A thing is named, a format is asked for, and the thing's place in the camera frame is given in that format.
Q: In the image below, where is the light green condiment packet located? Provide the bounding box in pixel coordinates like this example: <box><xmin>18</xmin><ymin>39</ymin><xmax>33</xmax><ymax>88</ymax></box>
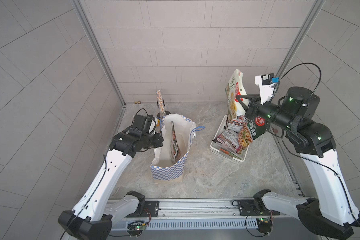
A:
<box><xmin>225</xmin><ymin>69</ymin><xmax>247</xmax><ymax>120</ymax></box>

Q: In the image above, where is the white backed condiment packet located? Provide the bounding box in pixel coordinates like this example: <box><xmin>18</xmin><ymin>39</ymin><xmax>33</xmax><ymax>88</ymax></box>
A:
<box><xmin>171</xmin><ymin>121</ymin><xmax>181</xmax><ymax>164</ymax></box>

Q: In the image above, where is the blue checkered paper bag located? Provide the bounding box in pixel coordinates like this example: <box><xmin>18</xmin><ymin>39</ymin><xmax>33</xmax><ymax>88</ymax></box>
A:
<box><xmin>150</xmin><ymin>114</ymin><xmax>205</xmax><ymax>184</ymax></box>

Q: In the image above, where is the dark green condiment packet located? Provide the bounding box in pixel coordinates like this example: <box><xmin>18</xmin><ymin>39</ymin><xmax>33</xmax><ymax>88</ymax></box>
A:
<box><xmin>238</xmin><ymin>117</ymin><xmax>269</xmax><ymax>149</ymax></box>

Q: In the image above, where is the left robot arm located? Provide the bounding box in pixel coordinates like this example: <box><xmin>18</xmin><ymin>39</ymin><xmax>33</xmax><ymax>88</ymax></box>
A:
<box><xmin>58</xmin><ymin>114</ymin><xmax>164</xmax><ymax>240</ymax></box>

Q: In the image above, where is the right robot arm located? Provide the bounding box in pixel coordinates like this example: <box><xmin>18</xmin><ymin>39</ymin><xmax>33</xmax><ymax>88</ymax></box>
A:
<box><xmin>237</xmin><ymin>87</ymin><xmax>360</xmax><ymax>240</ymax></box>

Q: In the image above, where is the black microphone stand base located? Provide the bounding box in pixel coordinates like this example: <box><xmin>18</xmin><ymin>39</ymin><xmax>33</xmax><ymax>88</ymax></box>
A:
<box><xmin>157</xmin><ymin>111</ymin><xmax>171</xmax><ymax>119</ymax></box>

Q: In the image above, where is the white perforated plastic basket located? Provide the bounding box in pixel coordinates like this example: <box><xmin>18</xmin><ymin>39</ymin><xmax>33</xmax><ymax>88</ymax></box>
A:
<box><xmin>210</xmin><ymin>115</ymin><xmax>254</xmax><ymax>164</ymax></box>

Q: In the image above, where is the left controller board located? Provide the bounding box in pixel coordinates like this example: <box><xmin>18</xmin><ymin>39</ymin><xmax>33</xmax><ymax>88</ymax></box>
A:
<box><xmin>127</xmin><ymin>221</ymin><xmax>148</xmax><ymax>237</ymax></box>

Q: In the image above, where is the controller board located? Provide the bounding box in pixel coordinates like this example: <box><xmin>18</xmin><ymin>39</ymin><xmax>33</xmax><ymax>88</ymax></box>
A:
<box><xmin>127</xmin><ymin>221</ymin><xmax>148</xmax><ymax>237</ymax></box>
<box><xmin>257</xmin><ymin>217</ymin><xmax>273</xmax><ymax>235</ymax></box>

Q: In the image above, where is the right controller board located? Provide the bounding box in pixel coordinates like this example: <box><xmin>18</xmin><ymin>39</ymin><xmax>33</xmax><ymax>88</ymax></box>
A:
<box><xmin>257</xmin><ymin>217</ymin><xmax>273</xmax><ymax>235</ymax></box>

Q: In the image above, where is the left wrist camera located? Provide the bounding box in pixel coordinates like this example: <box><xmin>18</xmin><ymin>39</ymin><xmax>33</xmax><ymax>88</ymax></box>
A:
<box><xmin>130</xmin><ymin>115</ymin><xmax>156</xmax><ymax>137</ymax></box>

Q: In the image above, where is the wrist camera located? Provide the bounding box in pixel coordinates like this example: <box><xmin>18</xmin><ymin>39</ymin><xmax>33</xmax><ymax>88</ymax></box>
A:
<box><xmin>130</xmin><ymin>115</ymin><xmax>156</xmax><ymax>137</ymax></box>
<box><xmin>255</xmin><ymin>73</ymin><xmax>280</xmax><ymax>105</ymax></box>

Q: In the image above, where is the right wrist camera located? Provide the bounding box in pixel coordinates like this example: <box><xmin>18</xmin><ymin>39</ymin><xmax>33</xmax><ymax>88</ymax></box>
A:
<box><xmin>255</xmin><ymin>73</ymin><xmax>280</xmax><ymax>105</ymax></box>

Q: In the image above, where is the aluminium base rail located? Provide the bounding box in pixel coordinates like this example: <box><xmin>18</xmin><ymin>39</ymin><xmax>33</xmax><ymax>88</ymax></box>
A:
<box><xmin>112</xmin><ymin>198</ymin><xmax>291</xmax><ymax>232</ymax></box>

